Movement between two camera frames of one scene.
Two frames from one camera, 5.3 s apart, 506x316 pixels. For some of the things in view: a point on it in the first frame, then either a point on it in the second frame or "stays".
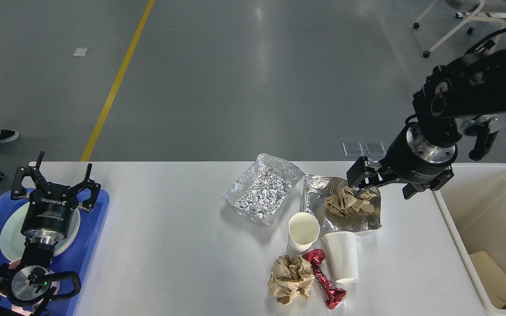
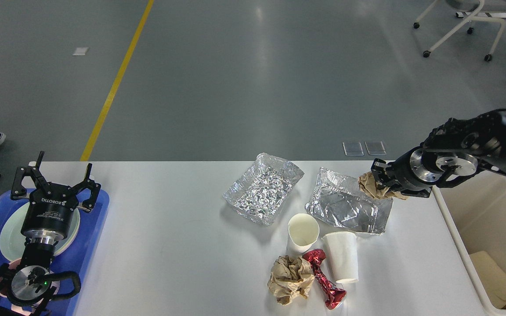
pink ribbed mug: (2, 285) stays
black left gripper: (51, 206) stays
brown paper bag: (501, 289) stays
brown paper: (346, 202) -> (367, 183)
